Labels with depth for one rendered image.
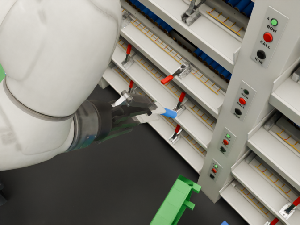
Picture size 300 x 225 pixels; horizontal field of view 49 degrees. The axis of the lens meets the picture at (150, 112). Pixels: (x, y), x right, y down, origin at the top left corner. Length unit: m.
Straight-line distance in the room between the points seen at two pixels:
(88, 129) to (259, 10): 0.35
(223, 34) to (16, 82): 0.49
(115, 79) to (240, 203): 0.70
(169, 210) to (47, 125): 0.69
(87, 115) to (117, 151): 0.83
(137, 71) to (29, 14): 0.83
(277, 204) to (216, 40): 0.50
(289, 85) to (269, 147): 0.20
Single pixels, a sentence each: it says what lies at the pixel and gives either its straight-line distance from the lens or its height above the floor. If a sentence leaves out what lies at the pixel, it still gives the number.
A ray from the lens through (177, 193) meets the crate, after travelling 1.08.
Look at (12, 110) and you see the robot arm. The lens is 0.44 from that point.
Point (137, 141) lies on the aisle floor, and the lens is 1.38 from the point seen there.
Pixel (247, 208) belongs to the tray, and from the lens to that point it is 1.19.
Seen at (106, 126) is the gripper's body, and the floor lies 0.72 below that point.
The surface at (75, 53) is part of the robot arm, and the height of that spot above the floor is 0.95.
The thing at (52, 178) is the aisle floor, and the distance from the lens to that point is 1.36.
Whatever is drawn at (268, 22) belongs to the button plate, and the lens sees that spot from 0.62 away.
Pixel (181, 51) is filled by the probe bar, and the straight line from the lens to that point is 0.95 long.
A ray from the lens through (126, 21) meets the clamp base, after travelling 1.07.
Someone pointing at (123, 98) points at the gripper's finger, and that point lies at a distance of 0.61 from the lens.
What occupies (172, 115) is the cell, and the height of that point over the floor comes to 0.55.
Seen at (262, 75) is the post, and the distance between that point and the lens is 0.69.
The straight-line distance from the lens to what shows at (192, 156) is 1.23.
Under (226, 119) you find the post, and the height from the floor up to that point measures 0.50.
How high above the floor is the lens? 1.21
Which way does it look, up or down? 57 degrees down
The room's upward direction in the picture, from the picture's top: straight up
